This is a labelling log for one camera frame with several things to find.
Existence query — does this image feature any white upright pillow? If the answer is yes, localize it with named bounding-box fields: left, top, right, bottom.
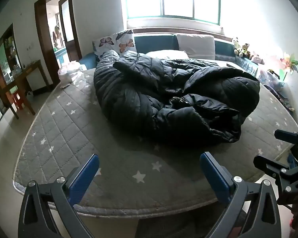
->
left=176, top=34, right=216, bottom=60

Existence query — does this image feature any blue cabinet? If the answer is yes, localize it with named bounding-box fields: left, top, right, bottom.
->
left=55, top=48, right=67, bottom=63

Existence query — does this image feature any white flat pillow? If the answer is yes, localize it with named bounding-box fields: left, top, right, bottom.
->
left=146, top=50, right=189, bottom=59

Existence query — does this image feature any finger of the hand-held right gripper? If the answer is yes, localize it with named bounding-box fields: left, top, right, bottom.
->
left=274, top=129, right=298, bottom=165
left=253, top=154, right=298, bottom=205

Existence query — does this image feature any white plastic bag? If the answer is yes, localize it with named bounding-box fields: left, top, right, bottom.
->
left=58, top=62, right=82, bottom=88

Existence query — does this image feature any wooden doorway frame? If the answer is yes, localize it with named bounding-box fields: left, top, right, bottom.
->
left=34, top=0, right=82, bottom=66

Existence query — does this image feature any black quilted down jacket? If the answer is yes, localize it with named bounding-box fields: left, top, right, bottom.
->
left=93, top=50, right=261, bottom=144

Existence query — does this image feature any clear plastic bag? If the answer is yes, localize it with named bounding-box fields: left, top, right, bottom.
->
left=259, top=68, right=286, bottom=87

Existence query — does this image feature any red plastic stool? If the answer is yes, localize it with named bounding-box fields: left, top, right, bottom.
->
left=12, top=92, right=25, bottom=111

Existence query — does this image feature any colourful pinwheel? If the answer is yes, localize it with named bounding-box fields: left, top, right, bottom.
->
left=279, top=52, right=298, bottom=75

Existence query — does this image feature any green-framed window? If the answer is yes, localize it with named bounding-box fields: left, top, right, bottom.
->
left=124, top=0, right=223, bottom=26

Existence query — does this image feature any blue upholstered bed headboard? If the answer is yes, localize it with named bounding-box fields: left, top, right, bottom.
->
left=79, top=33, right=260, bottom=77

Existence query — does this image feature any wooden table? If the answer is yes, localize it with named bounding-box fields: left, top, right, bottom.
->
left=5, top=59, right=50, bottom=119

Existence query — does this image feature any glass-panel wooden door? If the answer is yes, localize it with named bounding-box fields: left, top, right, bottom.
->
left=58, top=0, right=76, bottom=42

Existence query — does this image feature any butterfly print pillow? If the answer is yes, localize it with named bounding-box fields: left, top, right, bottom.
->
left=93, top=29, right=137, bottom=61

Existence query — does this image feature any wooden display cabinet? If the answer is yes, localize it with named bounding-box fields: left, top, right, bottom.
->
left=0, top=23, right=23, bottom=109

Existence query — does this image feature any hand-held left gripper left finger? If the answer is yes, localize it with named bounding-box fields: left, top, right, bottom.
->
left=18, top=154, right=100, bottom=238

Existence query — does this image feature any dark patterned cloth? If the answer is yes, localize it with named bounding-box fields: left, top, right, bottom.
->
left=264, top=84, right=295, bottom=112

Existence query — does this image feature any grey star-print mattress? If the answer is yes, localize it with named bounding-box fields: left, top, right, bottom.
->
left=13, top=62, right=298, bottom=219

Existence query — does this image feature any hanging pale garment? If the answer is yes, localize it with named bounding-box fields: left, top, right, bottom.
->
left=53, top=25, right=61, bottom=48

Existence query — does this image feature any white plush dog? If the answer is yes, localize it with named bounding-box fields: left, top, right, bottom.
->
left=232, top=37, right=240, bottom=55

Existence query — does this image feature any brown plush bear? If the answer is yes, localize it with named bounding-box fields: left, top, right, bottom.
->
left=239, top=43, right=251, bottom=59

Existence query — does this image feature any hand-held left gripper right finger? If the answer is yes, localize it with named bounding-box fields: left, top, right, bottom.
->
left=200, top=152, right=282, bottom=238

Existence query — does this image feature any pink plush toy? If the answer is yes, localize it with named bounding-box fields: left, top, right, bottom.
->
left=251, top=53, right=265, bottom=65

